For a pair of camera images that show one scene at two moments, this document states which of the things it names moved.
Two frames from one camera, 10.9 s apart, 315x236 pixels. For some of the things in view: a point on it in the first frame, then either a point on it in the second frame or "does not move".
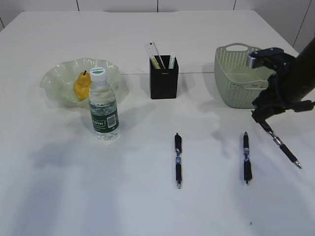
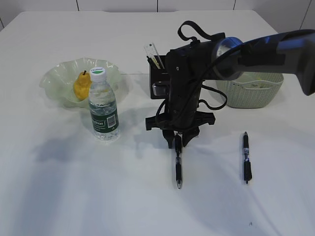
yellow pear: (82, 85) does not move
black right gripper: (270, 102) → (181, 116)
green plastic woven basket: (237, 86) does not move
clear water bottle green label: (104, 114) does not move
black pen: (283, 147) → (150, 61)
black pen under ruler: (178, 145) does not move
